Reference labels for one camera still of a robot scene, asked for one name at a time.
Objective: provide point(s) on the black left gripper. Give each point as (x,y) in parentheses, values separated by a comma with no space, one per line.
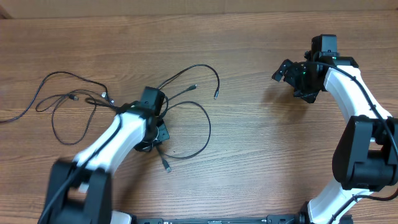
(160,134)

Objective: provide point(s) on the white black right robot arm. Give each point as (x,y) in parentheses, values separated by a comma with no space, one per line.
(365,159)

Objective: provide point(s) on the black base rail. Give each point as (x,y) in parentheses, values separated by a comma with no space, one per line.
(217,220)

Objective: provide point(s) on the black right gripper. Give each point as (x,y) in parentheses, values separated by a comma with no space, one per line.
(290,76)

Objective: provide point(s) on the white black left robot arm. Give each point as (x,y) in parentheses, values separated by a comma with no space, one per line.
(80,191)

